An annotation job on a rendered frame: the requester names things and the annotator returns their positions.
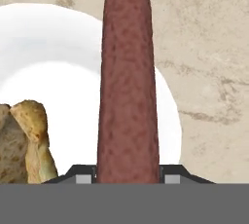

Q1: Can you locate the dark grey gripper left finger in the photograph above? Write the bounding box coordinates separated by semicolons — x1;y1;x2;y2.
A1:
42;164;98;185

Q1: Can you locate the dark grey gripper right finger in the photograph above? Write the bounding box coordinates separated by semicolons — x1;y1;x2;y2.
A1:
159;164;216;185

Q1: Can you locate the reddish brown sausage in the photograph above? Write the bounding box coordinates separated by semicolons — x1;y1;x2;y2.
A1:
96;0;161;185

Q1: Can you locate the golden brown bun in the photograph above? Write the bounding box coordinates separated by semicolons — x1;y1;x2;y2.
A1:
0;99;59;185

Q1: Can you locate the white round plate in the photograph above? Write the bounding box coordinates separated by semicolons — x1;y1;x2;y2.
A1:
0;3;183;185

